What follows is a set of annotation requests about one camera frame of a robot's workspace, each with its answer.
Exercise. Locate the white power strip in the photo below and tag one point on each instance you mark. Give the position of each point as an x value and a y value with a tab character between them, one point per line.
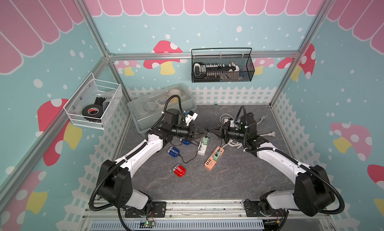
202	148

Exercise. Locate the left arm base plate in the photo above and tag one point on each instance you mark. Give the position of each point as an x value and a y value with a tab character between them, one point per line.
151	210

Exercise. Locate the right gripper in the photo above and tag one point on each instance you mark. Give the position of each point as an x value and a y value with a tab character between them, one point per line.
223	131

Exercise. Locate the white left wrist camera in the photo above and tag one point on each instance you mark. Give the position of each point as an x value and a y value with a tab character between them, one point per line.
191	116

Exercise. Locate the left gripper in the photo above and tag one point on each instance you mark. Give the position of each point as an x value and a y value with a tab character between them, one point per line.
191	132

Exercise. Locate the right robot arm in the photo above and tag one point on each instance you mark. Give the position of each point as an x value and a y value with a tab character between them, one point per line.
312	194

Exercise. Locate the black socket bit holder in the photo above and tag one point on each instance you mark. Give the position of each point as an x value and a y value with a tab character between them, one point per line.
210	71

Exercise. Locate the black wire mesh basket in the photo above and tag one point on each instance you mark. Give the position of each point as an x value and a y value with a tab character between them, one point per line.
240	56

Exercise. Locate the clear plastic storage box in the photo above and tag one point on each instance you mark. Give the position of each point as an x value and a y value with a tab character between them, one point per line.
148	109

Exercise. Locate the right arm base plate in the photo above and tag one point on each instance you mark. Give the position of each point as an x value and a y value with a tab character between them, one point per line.
262	209

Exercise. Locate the black tape roll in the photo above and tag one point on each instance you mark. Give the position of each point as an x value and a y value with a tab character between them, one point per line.
93	112

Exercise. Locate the white wire wall basket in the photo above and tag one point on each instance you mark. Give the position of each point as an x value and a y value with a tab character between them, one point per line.
93	91

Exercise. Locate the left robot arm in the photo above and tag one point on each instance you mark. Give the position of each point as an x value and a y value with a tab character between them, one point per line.
114	186

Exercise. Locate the orange power strip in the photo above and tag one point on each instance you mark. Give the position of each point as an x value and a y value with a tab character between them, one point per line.
210	163

